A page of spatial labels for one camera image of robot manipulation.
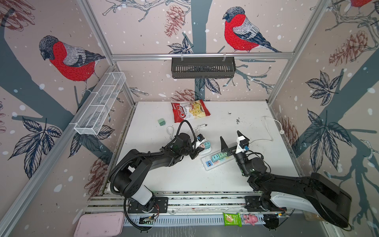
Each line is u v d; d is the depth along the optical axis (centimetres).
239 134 74
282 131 102
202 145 86
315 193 43
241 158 66
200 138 76
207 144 88
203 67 103
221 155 83
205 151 89
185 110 110
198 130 101
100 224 67
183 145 71
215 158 83
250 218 68
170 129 103
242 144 60
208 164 85
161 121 107
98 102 79
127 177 44
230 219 69
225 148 67
